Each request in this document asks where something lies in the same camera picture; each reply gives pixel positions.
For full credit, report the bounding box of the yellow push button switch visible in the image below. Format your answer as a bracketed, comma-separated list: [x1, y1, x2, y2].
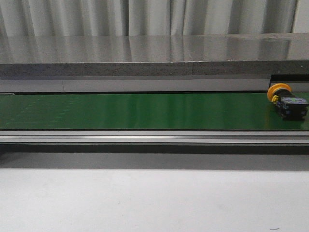
[267, 83, 309, 121]

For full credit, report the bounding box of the green conveyor belt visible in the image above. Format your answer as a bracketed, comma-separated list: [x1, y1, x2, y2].
[0, 93, 309, 131]

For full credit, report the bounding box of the grey curtain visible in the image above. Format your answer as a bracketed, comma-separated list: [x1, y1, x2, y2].
[0, 0, 309, 37]

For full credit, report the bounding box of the grey stone slab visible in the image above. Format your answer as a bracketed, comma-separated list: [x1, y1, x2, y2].
[0, 33, 309, 77]

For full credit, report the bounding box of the aluminium conveyor front rail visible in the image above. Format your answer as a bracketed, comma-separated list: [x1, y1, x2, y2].
[0, 130, 309, 146]

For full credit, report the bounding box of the grey conveyor back rail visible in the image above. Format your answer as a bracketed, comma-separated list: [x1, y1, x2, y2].
[0, 74, 309, 93]

